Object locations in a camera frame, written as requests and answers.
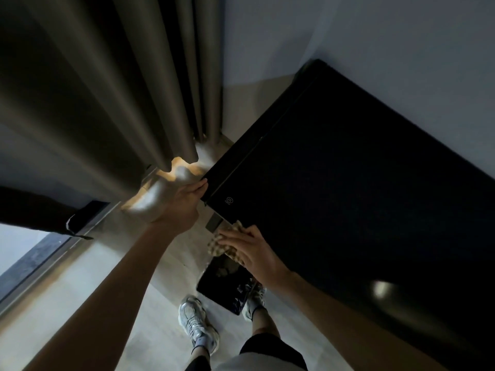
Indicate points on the person's right hand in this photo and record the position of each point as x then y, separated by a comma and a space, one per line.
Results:
257, 253

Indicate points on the person's left hand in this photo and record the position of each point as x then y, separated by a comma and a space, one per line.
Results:
176, 210

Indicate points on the person's left thumb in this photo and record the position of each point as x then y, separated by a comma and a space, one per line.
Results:
199, 186

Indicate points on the person's right fingers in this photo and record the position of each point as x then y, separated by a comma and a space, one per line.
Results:
236, 240

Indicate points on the beige checkered cleaning cloth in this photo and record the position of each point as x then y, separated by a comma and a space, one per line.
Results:
220, 249

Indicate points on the large black television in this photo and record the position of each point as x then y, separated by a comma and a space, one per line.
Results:
348, 189

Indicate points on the person's right forearm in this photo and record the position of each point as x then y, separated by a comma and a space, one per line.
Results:
348, 328

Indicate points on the person's left forearm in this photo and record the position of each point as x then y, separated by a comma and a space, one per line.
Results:
112, 301

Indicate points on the grey television stand neck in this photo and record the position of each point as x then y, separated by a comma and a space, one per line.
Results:
214, 223

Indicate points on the glossy black television base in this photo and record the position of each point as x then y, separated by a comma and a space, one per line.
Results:
224, 283

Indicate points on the silver right sneaker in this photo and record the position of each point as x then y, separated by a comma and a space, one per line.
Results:
255, 295

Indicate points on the silver sneaker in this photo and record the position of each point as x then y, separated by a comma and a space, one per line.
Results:
195, 320
255, 295

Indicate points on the person's right leg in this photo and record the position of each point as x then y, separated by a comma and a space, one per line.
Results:
265, 322

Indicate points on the person's leg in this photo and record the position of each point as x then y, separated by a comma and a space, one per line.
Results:
199, 357
265, 322

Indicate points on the silver left sneaker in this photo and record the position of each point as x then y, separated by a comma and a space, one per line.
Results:
195, 320

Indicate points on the black shorts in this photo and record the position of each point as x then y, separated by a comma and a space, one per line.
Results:
272, 349

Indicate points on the person's left leg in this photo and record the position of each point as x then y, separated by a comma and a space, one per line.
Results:
199, 357

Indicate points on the grey curtain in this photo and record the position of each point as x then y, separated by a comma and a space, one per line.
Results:
100, 84

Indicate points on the black curtain hem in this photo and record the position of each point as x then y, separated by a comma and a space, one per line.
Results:
34, 210

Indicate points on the dark window frame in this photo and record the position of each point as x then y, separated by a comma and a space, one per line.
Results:
50, 262

